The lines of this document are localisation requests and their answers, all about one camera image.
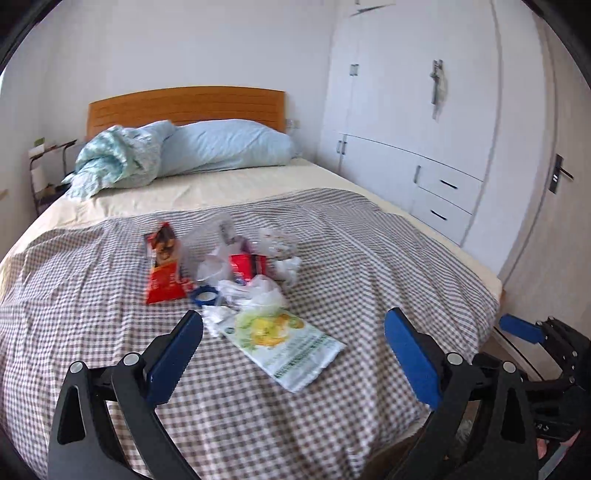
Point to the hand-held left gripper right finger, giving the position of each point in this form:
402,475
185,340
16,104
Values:
411,360

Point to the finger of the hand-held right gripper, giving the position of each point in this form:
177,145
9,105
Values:
521,328

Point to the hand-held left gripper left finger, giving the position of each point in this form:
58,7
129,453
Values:
175,355

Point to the blue tape dispenser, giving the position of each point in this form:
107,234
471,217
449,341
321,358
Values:
198,297

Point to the large red snack packet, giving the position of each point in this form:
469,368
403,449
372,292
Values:
164,281

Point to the green yellow printed packet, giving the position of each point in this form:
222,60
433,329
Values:
277,341

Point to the red black striped packet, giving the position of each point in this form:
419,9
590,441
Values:
240,270

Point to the clear plastic cup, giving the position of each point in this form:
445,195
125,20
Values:
210,272

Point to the white plastic bag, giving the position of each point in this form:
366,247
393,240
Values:
258,290

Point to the light wooden door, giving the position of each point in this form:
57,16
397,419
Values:
568,230

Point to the brown checkered bedspread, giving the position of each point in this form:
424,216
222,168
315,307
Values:
346,240

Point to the white crumpled plastic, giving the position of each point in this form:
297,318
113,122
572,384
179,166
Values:
286,268

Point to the clear wrapper with red print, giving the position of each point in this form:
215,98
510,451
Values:
277,242

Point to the beige bed sheet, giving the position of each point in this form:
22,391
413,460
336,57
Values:
231,184

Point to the crumpled light green blanket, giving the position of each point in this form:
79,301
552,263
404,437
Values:
115,157

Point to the dark metal side rack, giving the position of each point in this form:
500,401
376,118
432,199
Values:
46,184

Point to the light blue pillow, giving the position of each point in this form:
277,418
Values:
231,145

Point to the wooden bed headboard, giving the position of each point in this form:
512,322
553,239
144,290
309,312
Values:
184,106

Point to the white wardrobe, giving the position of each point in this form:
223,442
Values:
392,92

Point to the wall socket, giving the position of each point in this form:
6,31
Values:
293,123

